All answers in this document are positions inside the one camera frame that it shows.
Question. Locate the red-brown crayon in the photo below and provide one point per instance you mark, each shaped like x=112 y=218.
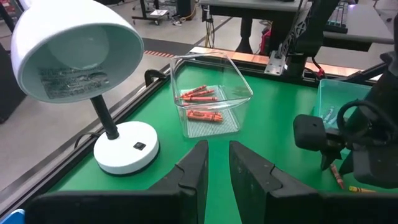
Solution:
x=337 y=177

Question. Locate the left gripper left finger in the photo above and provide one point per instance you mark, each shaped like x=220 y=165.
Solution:
x=186 y=180

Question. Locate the green table mat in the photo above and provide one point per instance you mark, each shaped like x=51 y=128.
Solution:
x=273 y=109

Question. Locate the black rolling stand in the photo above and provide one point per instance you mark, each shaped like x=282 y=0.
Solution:
x=157 y=13

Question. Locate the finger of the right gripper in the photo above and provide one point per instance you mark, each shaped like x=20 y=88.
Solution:
x=326 y=158
x=346 y=165

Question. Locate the teal plastic bin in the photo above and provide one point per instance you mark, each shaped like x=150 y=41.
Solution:
x=335 y=93

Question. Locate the black cabinet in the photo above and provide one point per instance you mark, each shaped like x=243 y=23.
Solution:
x=9 y=87

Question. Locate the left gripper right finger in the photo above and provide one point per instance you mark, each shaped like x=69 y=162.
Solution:
x=258 y=186

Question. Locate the white desk lamp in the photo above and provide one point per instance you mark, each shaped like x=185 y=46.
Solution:
x=124 y=149

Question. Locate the blue plastic basket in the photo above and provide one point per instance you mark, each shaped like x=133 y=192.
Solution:
x=12 y=217

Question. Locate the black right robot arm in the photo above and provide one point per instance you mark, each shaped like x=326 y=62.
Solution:
x=311 y=31

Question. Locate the grey keyboard desk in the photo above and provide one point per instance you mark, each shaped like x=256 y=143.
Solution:
x=363 y=25

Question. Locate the clear plastic container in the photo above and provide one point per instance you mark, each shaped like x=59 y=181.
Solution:
x=217 y=127

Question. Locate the orange crayon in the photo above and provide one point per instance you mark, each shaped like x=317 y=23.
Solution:
x=200 y=99
x=205 y=118
x=194 y=90
x=200 y=93
x=203 y=113

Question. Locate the black backlit keyboard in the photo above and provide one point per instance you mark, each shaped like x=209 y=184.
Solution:
x=337 y=15

